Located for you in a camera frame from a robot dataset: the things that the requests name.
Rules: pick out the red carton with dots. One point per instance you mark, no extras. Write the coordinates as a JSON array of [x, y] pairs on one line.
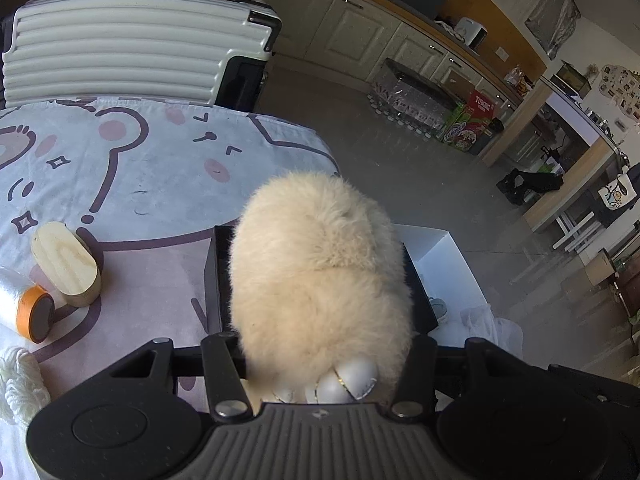
[[482, 102]]

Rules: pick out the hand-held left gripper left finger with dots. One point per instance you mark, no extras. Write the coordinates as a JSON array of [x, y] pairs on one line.
[[225, 360]]

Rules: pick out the white countertop appliance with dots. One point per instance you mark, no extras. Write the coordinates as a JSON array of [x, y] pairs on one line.
[[470, 34]]

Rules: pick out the white tissue paper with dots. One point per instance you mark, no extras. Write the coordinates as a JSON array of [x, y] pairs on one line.
[[492, 327]]

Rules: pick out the black box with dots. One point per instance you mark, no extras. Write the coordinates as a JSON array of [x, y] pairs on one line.
[[217, 280]]

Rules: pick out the white knitted item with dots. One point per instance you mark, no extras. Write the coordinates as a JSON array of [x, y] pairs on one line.
[[20, 385]]

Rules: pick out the plastic film roll orange end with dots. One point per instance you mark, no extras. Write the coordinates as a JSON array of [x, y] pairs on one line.
[[20, 295]]

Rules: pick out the printed tote bag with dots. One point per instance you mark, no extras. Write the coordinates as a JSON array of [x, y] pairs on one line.
[[614, 192]]

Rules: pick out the white ribbed suitcase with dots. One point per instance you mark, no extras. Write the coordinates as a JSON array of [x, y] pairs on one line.
[[125, 45]]

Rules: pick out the bear printed blanket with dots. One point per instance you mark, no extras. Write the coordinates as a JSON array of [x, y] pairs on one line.
[[150, 175]]

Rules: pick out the clear plastic crate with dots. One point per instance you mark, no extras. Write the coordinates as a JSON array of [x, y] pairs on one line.
[[412, 92]]

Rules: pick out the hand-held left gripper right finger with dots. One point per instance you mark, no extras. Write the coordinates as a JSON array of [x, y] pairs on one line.
[[422, 360]]

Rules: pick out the oval wooden block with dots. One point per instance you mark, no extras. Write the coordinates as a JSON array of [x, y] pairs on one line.
[[65, 265]]

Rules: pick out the white box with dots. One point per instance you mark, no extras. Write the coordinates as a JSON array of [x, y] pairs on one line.
[[450, 270]]

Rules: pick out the wooden table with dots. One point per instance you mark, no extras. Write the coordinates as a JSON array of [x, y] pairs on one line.
[[575, 180]]

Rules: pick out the snack bag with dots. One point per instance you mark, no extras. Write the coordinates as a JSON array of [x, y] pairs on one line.
[[516, 77]]

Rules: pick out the black bag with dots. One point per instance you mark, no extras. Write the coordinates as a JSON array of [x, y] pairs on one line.
[[527, 185]]

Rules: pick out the photo collage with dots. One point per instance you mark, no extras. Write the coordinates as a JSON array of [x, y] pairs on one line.
[[620, 90]]

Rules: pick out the colourful cereal box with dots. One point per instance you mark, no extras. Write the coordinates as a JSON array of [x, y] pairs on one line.
[[472, 131]]

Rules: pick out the cream fluffy plush with pearls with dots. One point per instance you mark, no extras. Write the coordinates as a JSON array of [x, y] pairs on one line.
[[310, 260]]

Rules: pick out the cream kitchen cabinets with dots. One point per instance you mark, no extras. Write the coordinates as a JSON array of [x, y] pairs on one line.
[[350, 25]]

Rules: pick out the grey wall poster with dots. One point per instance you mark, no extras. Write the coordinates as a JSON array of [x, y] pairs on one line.
[[552, 17]]

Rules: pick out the green carton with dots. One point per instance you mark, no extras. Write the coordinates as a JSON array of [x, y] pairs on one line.
[[451, 122]]

